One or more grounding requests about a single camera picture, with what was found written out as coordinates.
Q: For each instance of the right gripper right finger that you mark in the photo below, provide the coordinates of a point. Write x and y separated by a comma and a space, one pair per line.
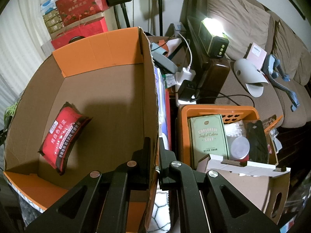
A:
207, 202

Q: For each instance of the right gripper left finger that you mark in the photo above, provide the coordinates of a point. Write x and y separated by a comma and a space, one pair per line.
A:
100, 201

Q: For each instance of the red snack packet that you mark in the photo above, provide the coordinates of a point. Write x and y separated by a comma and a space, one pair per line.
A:
61, 137

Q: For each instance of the orange cardboard box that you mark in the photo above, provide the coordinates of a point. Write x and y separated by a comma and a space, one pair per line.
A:
108, 77

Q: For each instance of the brown cardboard carton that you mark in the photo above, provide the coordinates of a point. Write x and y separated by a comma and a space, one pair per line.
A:
264, 184

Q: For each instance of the white round lid jar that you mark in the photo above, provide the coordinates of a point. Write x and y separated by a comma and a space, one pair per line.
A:
238, 147

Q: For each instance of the black mesh item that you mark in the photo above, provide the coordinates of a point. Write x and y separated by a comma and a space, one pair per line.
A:
255, 134

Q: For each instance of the orange plastic basket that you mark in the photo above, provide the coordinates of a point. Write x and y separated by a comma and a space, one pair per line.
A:
230, 114

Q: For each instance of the white power adapter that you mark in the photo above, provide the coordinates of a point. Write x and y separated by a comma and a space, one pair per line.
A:
186, 72

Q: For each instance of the pink card box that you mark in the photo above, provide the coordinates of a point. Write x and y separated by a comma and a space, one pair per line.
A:
256, 55

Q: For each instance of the bright portable lamp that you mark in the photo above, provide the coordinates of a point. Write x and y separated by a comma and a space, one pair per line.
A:
213, 38

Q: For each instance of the red collection gift bag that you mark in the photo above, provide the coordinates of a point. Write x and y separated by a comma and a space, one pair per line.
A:
80, 31

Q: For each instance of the brown sofa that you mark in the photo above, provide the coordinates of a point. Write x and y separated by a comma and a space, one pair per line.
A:
246, 22

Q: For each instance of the white curtain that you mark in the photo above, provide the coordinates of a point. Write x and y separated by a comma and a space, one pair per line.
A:
23, 33

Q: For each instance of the stacked olive boxes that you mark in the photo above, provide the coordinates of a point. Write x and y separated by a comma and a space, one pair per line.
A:
53, 21

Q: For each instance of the blue tissue pack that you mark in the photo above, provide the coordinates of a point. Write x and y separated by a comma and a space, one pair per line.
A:
47, 6

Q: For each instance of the red floral gift box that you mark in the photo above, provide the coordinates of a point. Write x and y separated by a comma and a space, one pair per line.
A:
72, 11

